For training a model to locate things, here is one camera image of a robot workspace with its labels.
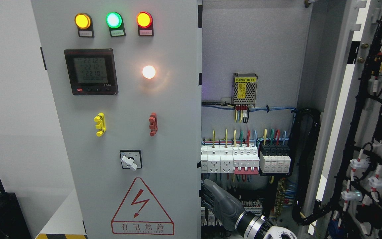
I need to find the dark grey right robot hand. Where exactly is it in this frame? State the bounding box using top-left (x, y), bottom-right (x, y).
top-left (201, 179), bottom-right (245, 230)

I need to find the grey cabinet door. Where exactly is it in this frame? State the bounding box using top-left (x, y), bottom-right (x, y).
top-left (293, 0), bottom-right (382, 239)
top-left (32, 0), bottom-right (202, 239)

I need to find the black relay terminal row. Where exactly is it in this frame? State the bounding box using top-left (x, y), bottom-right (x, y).
top-left (201, 188), bottom-right (264, 228)

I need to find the red lever circuit breaker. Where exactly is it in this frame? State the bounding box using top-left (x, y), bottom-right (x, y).
top-left (232, 146), bottom-right (259, 175)

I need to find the brass ground terminal bar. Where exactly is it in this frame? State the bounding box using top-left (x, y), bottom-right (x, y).
top-left (273, 178), bottom-right (286, 218)

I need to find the black white surge protector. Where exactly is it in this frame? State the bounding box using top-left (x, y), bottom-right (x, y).
top-left (259, 143), bottom-right (291, 175)

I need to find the red electric hazard warning sticker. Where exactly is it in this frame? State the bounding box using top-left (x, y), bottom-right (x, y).
top-left (111, 177), bottom-right (174, 235)

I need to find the metal mesh power supply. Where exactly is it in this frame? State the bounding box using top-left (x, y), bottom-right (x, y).
top-left (232, 73), bottom-right (258, 107)

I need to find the white glowing pilot lamp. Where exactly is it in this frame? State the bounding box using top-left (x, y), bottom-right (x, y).
top-left (142, 65), bottom-right (156, 80)

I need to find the black digital power meter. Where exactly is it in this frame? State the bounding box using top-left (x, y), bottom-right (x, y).
top-left (64, 48), bottom-right (118, 96)

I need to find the red indicator lamp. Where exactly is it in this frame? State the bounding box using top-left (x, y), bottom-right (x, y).
top-left (136, 12), bottom-right (154, 37)

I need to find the black box at lower left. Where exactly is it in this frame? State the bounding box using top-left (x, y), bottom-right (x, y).
top-left (0, 179), bottom-right (31, 239)

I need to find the green indicator lamp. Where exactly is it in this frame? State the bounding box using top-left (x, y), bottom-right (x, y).
top-left (105, 12), bottom-right (126, 37)

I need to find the yellow indicator lamp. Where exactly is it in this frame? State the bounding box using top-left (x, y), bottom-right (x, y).
top-left (74, 13), bottom-right (94, 38)

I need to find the white DIN rail socket row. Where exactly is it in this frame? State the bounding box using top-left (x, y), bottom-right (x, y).
top-left (201, 145), bottom-right (233, 173)

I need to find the red terminal post block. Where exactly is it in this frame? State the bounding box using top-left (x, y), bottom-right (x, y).
top-left (149, 112), bottom-right (158, 137)

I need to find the black wrapped right cable harness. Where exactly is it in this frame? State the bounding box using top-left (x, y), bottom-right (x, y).
top-left (290, 108), bottom-right (334, 226)

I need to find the yellow terminal post block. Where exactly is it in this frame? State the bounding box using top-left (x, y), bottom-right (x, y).
top-left (94, 112), bottom-right (106, 137)

